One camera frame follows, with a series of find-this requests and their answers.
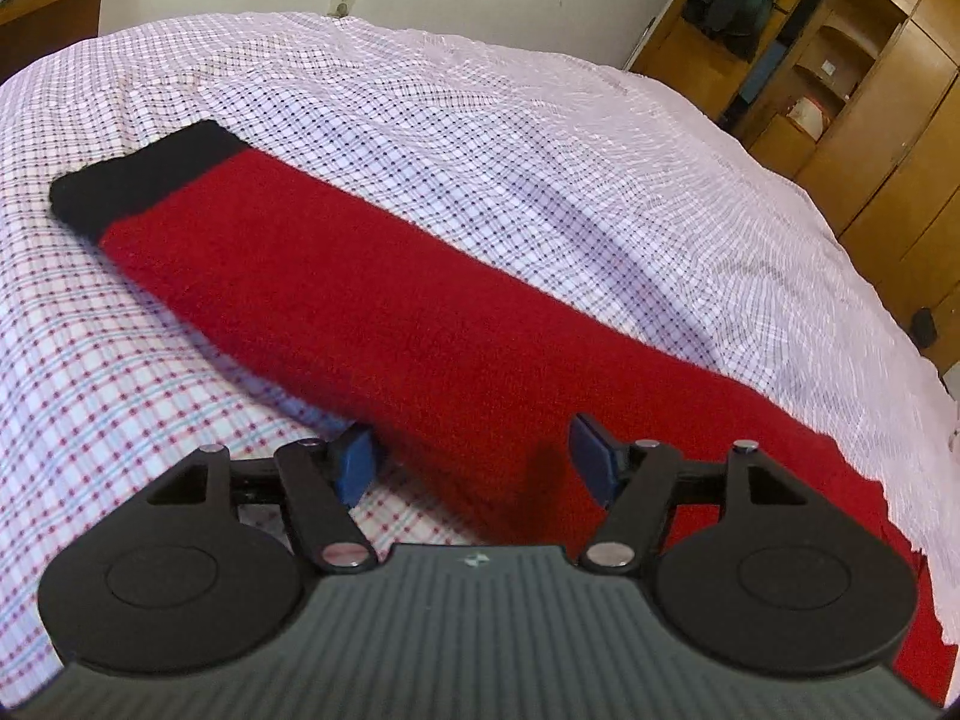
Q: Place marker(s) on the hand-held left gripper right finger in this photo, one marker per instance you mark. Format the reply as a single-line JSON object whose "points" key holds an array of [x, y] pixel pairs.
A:
{"points": [[596, 461]]}

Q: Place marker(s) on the wooden shelf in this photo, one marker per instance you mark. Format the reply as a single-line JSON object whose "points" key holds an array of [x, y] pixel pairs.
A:
{"points": [[41, 0]]}

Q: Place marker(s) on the small black object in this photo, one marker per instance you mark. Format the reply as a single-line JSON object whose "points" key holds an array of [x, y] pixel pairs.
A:
{"points": [[923, 326]]}

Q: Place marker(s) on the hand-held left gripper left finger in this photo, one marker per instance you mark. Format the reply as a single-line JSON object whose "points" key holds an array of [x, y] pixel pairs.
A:
{"points": [[352, 465]]}

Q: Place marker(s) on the wall socket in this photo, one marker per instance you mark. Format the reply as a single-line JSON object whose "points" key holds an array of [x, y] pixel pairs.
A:
{"points": [[341, 4]]}

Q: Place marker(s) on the wooden wardrobe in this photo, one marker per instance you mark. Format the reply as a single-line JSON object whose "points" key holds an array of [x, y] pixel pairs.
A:
{"points": [[847, 82]]}

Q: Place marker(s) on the red knitted scarf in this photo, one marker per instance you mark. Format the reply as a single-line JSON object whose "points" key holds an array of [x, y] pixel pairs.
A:
{"points": [[390, 300]]}

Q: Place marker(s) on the checked bed sheet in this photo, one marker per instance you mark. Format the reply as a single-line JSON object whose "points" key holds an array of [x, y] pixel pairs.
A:
{"points": [[525, 127]]}

